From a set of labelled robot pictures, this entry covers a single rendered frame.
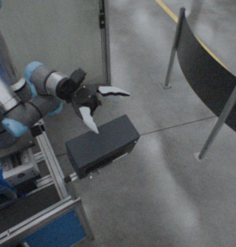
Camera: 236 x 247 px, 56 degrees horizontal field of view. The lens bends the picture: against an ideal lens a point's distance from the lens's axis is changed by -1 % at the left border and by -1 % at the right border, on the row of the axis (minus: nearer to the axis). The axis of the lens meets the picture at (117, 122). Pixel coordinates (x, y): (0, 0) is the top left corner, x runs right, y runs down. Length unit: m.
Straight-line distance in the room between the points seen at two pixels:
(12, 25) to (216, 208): 2.23
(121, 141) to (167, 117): 1.77
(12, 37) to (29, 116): 1.39
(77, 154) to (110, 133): 0.14
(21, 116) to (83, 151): 0.23
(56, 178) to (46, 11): 1.36
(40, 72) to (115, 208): 1.49
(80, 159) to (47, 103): 0.22
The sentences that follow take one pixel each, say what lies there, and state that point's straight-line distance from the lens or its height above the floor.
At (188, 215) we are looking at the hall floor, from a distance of 2.08.
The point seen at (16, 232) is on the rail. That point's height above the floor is 0.86.
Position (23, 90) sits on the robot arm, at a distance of 1.06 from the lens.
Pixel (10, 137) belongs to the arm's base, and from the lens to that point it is 1.13.
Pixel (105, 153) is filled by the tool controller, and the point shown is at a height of 1.23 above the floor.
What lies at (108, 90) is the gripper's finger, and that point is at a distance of 0.66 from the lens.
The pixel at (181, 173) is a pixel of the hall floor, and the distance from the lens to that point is 2.22.
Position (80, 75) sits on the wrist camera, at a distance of 0.61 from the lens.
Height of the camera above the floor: 1.92
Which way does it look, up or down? 51 degrees down
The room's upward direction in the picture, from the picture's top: straight up
